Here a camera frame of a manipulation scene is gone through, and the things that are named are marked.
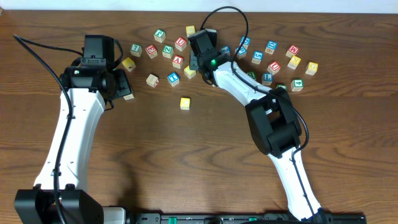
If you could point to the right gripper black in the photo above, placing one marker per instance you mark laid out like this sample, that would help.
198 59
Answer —
193 61

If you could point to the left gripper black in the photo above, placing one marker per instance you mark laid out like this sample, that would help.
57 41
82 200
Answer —
123 86

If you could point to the yellow C block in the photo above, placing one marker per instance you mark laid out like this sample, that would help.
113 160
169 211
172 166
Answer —
184 103

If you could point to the blue L block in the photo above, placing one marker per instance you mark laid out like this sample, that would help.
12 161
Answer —
267 79

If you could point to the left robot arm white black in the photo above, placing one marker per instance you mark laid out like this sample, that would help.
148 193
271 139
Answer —
59 192

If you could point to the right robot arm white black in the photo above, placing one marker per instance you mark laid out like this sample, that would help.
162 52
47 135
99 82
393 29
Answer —
274 127

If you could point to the pineapple picture block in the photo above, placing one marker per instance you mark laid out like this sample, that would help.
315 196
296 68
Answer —
129 96

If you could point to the yellow S block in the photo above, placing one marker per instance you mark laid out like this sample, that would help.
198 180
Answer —
189 73

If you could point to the blue 2 block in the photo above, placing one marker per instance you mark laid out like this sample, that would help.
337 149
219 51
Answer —
225 50

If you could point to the yellow block left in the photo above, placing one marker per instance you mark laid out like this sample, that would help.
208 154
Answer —
128 64

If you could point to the red A block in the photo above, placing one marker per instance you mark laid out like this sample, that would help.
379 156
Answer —
177 61

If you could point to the red U block left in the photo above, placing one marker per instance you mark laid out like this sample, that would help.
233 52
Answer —
180 44

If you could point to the red u block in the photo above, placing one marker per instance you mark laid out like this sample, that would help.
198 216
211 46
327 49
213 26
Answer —
180 44
273 68

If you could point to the tan block red side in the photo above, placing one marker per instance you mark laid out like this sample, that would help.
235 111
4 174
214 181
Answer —
152 80

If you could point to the yellow block top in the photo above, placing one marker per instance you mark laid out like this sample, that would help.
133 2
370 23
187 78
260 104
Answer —
190 30

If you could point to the blue T block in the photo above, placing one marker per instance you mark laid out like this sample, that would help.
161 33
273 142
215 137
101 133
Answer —
173 79

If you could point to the blue P block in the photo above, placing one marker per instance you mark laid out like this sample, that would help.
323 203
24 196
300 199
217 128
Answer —
241 53

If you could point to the green Z block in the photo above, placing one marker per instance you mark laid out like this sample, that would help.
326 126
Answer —
167 51

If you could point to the green 7 block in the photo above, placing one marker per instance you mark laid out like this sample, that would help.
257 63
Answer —
136 50

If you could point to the blue D block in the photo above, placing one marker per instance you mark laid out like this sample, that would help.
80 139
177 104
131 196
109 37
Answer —
245 41

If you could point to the red E block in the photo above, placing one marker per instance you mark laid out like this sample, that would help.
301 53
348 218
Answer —
151 51

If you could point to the green B block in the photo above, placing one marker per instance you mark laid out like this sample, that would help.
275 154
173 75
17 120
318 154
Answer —
252 75

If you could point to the blue 5 block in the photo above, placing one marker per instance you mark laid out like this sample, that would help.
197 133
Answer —
257 57

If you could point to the green J block left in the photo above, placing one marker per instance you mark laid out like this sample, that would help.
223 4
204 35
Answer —
159 35

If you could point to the green j block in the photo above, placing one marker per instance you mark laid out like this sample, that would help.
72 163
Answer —
281 86
159 35

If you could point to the red U block right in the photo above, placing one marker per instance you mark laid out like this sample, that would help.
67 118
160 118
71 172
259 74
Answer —
273 68

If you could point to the green J block right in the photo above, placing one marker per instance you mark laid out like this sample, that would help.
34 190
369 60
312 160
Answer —
281 86

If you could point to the red M block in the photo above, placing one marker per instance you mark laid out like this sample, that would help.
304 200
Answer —
291 51

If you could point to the green 4 block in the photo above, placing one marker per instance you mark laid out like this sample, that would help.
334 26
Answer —
297 85

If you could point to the yellow G block far right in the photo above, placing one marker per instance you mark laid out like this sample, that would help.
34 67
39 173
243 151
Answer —
311 68

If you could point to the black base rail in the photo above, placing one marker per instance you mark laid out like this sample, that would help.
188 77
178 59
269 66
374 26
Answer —
326 218

